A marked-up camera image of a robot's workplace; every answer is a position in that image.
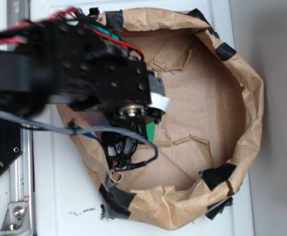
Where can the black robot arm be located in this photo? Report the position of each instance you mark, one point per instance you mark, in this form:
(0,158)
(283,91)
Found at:
(60,63)

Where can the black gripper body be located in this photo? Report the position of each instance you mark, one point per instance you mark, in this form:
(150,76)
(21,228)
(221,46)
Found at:
(117,85)

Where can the crumpled brown paper liner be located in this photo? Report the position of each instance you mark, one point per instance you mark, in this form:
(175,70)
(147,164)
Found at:
(210,135)

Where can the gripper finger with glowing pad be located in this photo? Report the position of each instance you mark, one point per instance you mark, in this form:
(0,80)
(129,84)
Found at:
(159,101)

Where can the green rectangular block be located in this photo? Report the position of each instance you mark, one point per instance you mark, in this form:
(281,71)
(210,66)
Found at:
(148,131)

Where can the metal corner bracket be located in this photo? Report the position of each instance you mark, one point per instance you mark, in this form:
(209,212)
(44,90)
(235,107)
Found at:
(14,221)

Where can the aluminium extrusion rail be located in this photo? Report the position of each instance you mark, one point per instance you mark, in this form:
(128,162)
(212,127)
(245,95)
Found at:
(21,183)

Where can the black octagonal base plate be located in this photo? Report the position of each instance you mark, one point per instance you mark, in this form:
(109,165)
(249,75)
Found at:
(10,144)

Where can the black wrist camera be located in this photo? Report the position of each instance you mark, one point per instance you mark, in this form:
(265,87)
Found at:
(119,150)

